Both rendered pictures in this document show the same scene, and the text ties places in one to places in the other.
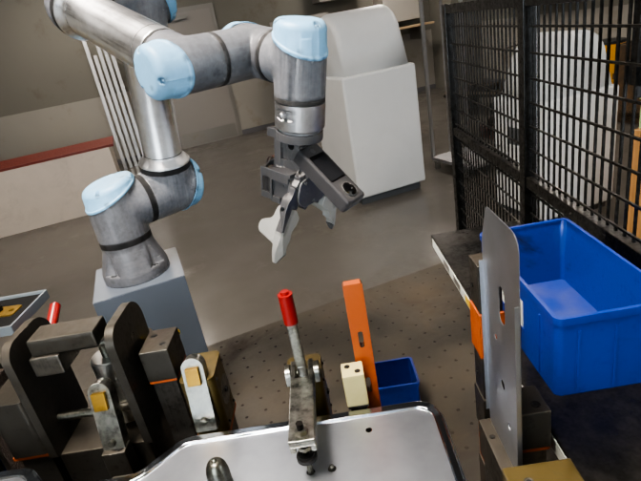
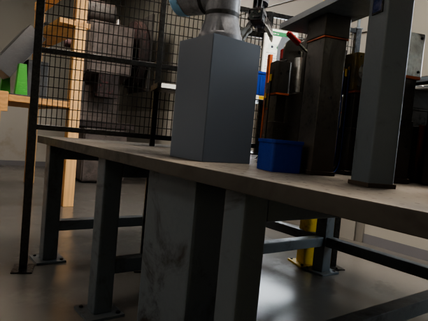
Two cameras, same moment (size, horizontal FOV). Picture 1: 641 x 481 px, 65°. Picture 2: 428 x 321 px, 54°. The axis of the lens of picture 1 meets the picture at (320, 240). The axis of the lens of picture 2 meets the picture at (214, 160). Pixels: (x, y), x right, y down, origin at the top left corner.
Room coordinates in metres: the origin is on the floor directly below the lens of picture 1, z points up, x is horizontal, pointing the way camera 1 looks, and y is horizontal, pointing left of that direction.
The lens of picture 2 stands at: (1.57, 1.81, 0.78)
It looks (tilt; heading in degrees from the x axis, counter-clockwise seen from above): 3 degrees down; 250
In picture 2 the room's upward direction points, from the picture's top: 5 degrees clockwise
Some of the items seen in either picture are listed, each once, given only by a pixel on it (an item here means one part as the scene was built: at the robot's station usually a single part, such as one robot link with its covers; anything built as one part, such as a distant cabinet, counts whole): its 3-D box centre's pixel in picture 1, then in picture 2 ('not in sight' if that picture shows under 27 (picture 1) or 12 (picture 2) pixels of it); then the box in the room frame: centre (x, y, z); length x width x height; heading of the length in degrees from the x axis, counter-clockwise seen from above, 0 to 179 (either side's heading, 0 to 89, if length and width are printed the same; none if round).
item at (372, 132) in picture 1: (362, 104); not in sight; (4.72, -0.63, 0.81); 0.82 x 0.70 x 1.62; 17
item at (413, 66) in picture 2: not in sight; (388, 109); (0.73, 0.86, 0.90); 0.13 x 0.08 x 0.41; 178
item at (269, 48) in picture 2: not in sight; (278, 56); (0.39, -0.48, 1.30); 0.23 x 0.02 x 0.31; 178
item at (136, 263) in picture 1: (131, 253); (221, 28); (1.10, 0.44, 1.15); 0.15 x 0.15 x 0.10
